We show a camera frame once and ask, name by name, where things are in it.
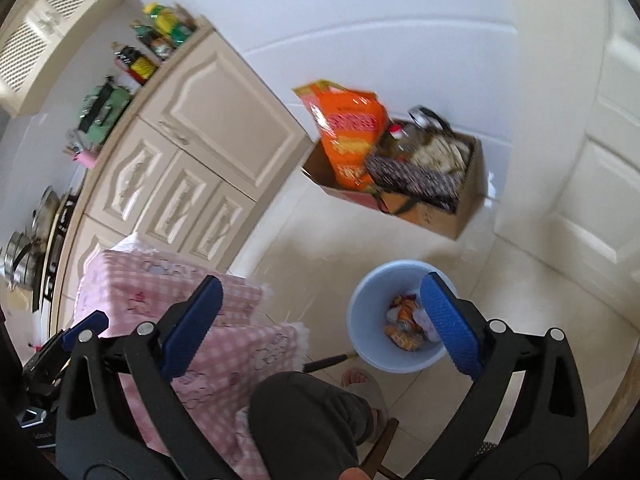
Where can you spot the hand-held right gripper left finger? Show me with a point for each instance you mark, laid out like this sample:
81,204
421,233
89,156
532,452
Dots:
192,330

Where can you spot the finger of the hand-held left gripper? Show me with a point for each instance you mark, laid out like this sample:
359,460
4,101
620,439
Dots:
86,325

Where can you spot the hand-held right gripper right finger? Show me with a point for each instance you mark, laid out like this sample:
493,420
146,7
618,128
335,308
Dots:
450,330

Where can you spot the yellow snack wrapper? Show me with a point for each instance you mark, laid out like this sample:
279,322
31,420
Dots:
402,339

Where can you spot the blue plastic bucket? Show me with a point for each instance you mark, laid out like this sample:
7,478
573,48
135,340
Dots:
370,300

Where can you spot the person's right hand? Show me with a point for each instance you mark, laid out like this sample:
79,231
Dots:
356,473

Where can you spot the pink checked tablecloth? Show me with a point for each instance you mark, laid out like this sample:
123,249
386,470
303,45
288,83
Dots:
235,350

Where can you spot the black gas stove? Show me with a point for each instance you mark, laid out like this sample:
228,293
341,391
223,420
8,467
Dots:
57,255

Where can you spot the steel steamer pot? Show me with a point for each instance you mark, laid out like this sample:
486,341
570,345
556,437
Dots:
20,260

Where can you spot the grey slipper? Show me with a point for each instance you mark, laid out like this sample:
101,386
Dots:
367,392

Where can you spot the cardboard box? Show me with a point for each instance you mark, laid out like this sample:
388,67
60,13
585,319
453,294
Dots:
440,220

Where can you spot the wok with glass lid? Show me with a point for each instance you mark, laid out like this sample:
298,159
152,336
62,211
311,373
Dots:
45,215

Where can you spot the wooden stool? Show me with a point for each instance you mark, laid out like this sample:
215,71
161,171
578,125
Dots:
382,447

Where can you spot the person's leg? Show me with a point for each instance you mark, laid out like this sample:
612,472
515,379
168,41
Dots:
300,420

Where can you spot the dark patterned bag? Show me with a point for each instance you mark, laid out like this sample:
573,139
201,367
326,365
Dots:
410,180

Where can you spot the pink utensil holder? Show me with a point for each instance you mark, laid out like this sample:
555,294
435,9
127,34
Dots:
86,161

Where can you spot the beige patterned bag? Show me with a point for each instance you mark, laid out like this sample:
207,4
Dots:
445,155

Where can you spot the bundle of chopsticks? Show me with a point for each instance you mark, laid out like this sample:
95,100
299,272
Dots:
72,150

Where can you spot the clear oil bottle red cap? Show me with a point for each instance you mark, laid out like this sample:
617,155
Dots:
400,142

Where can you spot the green electric cooker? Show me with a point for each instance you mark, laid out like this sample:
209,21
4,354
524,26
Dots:
102,110

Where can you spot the orange plastic bag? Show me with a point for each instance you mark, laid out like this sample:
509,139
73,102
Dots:
345,135

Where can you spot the white door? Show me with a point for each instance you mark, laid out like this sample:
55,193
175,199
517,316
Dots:
600,160

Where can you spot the dark glass bottle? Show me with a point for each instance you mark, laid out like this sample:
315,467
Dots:
150,35

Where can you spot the green bottle yellow cap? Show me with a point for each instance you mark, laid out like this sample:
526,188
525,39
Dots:
167,21

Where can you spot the lattice door wall cabinet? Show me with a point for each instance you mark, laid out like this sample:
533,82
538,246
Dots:
50,20

